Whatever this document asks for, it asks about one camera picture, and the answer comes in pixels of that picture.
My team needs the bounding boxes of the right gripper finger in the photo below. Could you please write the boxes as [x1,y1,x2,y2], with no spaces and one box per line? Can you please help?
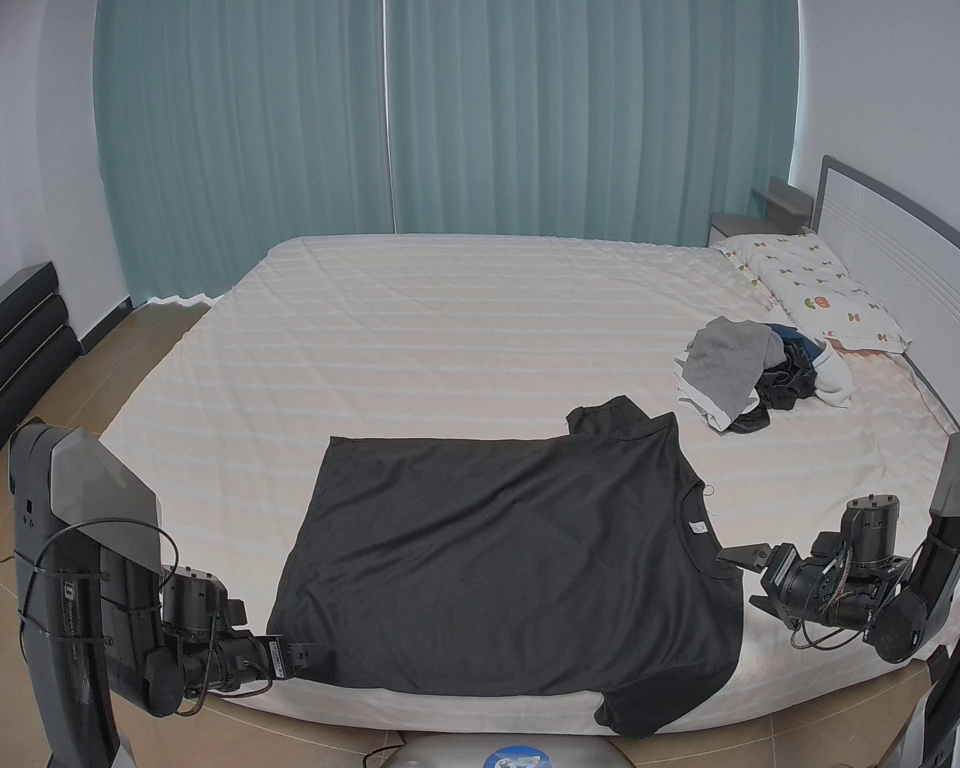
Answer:
[718,543,775,575]
[750,596,800,630]

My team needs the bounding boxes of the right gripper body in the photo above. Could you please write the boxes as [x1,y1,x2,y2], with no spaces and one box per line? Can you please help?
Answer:
[763,546,849,624]

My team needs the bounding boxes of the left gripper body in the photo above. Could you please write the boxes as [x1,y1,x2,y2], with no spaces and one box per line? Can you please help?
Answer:
[221,636,297,687]

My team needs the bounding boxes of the black T-shirt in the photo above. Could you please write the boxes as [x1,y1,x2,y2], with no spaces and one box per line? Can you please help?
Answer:
[266,396,745,740]

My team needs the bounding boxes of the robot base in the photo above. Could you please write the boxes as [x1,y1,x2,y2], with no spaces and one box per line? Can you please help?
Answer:
[378,733,627,768]

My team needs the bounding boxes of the bed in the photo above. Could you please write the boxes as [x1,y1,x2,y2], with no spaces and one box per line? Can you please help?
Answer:
[97,153,960,740]

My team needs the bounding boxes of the black garment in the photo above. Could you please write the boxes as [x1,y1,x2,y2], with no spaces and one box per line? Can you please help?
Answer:
[731,341,819,435]

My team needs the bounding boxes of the dark blue garment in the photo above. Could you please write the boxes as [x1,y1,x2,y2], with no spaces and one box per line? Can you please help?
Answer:
[765,322,826,365]

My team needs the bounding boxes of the white printed pillow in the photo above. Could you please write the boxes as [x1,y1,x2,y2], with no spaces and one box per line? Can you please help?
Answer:
[712,231,910,352]

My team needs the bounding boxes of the grey bedside table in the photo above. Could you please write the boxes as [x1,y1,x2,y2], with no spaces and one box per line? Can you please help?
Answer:
[708,176,815,245]

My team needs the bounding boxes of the black chest of drawers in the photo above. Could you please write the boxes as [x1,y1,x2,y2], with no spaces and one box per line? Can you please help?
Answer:
[0,261,80,417]

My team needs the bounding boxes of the blue-green curtain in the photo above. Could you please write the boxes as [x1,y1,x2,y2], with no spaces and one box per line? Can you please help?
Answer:
[382,0,800,249]
[93,0,399,301]

